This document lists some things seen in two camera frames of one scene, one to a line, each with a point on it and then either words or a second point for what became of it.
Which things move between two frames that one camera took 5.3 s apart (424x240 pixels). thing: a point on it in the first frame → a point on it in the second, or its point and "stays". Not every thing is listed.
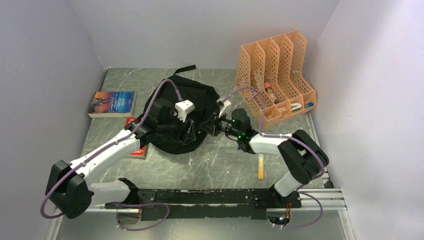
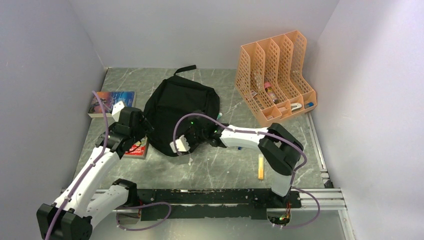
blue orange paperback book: x=112 y=104 stays
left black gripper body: x=173 y=127 → x=143 y=128
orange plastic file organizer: x=272 y=78 stays
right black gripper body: x=226 y=125 → x=194 y=138
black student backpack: x=203 y=98 stays
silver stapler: x=295 y=106 stays
